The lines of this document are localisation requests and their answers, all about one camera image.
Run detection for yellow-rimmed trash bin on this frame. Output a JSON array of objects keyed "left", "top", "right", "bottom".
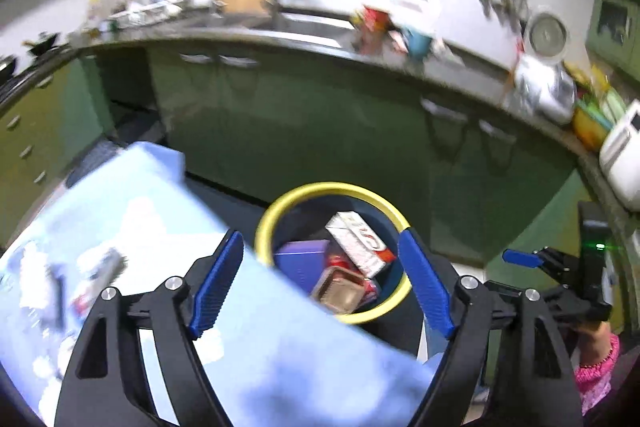
[{"left": 255, "top": 182, "right": 426, "bottom": 360}]

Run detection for green wall cabinets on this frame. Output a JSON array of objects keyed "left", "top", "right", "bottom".
[{"left": 587, "top": 0, "right": 640, "bottom": 78}]

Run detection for small red box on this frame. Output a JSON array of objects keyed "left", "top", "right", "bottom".
[{"left": 327, "top": 253, "right": 381, "bottom": 308}]

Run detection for white milk carton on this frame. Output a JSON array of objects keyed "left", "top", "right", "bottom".
[{"left": 325, "top": 212, "right": 397, "bottom": 279}]

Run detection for silver pot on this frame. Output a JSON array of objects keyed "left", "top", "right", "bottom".
[{"left": 512, "top": 57, "right": 576, "bottom": 122}]

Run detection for blue mug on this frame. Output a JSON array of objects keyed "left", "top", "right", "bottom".
[{"left": 402, "top": 27, "right": 433, "bottom": 60}]

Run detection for white toothpaste tube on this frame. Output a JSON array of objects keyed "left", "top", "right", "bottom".
[{"left": 75, "top": 249, "right": 125, "bottom": 308}]

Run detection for yellow bowl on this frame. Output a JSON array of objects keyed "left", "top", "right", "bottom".
[{"left": 572, "top": 99, "right": 613, "bottom": 150}]

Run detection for steel double sink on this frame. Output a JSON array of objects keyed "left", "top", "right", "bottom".
[{"left": 272, "top": 9, "right": 351, "bottom": 45}]

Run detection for white dish rack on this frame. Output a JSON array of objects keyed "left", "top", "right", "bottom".
[{"left": 107, "top": 0, "right": 183, "bottom": 28}]

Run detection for hanging round lid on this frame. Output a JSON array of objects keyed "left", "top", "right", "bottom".
[{"left": 529, "top": 13, "right": 568, "bottom": 56}]

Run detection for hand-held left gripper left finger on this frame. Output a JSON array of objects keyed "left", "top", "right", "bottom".
[{"left": 52, "top": 228, "right": 246, "bottom": 427}]

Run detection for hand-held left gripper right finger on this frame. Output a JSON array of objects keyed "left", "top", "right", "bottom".
[{"left": 397, "top": 228, "right": 587, "bottom": 427}]

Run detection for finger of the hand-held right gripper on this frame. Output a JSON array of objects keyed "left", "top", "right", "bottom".
[
  {"left": 545, "top": 286, "right": 583, "bottom": 324},
  {"left": 502, "top": 247, "right": 581, "bottom": 288}
]

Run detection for red paper cup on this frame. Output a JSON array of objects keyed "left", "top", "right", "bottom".
[{"left": 357, "top": 7, "right": 393, "bottom": 52}]

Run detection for white kitchen appliance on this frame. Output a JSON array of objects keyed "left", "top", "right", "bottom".
[{"left": 599, "top": 99, "right": 640, "bottom": 208}]

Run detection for green base cabinets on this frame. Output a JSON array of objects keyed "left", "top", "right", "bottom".
[{"left": 0, "top": 42, "right": 601, "bottom": 278}]

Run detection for black wok with handle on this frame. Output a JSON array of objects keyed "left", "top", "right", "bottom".
[{"left": 27, "top": 34, "right": 61, "bottom": 55}]

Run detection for person's right hand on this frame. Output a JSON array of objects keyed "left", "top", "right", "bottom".
[{"left": 575, "top": 322, "right": 615, "bottom": 369}]

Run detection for purple box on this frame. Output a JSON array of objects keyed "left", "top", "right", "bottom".
[{"left": 274, "top": 241, "right": 331, "bottom": 295}]

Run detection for blue star-print tablecloth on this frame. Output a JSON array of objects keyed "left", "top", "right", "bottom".
[{"left": 0, "top": 142, "right": 436, "bottom": 427}]

